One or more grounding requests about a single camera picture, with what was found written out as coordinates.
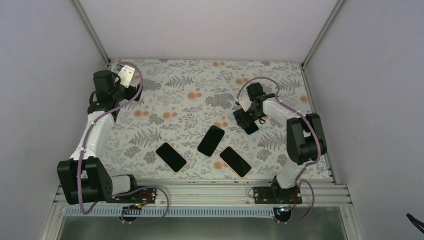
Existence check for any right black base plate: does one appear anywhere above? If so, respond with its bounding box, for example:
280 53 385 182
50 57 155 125
253 186 303 205

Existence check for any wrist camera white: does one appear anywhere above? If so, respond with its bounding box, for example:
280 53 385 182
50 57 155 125
118 65 135 88
238 95 252 112

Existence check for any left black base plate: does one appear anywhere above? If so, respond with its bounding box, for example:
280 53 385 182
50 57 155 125
111 187 157 205

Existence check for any floral patterned mat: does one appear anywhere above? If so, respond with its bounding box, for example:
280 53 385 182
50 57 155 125
100 59 312 180

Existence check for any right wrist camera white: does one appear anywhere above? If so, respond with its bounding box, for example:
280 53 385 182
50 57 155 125
238 95 252 112

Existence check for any aluminium rail frame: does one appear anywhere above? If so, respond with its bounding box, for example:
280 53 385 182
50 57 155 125
52 178 353 208

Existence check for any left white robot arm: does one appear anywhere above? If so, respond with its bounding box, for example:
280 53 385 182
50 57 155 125
56 64 143 205

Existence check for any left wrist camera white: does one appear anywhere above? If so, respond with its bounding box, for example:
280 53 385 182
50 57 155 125
118 65 135 88

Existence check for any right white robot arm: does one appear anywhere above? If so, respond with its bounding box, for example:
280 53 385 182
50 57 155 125
233 81 327 204

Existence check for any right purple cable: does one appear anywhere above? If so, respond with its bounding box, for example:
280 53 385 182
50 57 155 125
235 76 323 225

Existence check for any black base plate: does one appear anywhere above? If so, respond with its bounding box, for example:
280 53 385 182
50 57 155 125
253 186 303 205
111 187 157 205

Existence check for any black phone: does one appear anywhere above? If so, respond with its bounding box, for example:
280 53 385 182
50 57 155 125
155 142 187 173
197 125 225 157

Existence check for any black object at corner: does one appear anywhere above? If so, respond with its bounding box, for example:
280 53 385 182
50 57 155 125
406 213 424 234

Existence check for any light blue phone case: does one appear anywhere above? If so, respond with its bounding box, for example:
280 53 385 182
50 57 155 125
232 109 261 136

